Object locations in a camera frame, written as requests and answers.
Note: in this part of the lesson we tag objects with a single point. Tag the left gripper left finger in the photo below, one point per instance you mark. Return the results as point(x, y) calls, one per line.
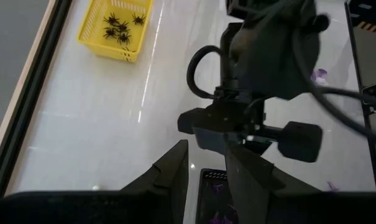
point(172, 177)

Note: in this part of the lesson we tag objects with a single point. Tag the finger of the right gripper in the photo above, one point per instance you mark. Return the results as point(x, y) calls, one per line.
point(299, 141)
point(190, 121)

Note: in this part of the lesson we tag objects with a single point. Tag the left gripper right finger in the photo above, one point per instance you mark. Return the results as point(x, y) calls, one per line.
point(250, 183)

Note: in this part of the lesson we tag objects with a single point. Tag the purple translucent decoration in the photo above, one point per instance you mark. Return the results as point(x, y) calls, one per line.
point(220, 219)

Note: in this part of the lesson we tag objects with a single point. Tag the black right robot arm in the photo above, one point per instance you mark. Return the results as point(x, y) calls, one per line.
point(268, 56)

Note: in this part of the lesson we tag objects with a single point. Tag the black plastic basket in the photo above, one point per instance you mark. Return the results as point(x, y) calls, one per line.
point(206, 186)

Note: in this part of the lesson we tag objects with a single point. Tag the purple translucent pumpkin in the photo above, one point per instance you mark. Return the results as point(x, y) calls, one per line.
point(322, 73)

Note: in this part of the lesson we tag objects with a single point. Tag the yellow plastic basket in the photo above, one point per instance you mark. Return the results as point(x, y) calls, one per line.
point(91, 37)

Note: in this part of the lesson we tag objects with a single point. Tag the black table-level camera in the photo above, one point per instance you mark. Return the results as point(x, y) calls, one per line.
point(374, 93)

